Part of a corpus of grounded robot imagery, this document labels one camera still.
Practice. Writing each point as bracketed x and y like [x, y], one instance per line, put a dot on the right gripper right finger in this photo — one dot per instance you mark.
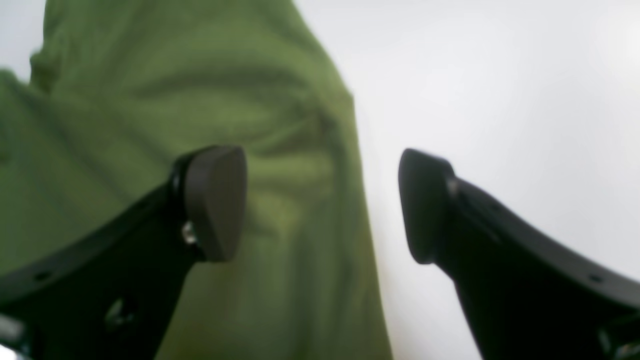
[524, 295]

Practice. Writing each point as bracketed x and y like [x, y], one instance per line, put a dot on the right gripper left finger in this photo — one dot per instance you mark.
[112, 294]

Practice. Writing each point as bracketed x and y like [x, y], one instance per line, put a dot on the olive green T-shirt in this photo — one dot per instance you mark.
[123, 88]

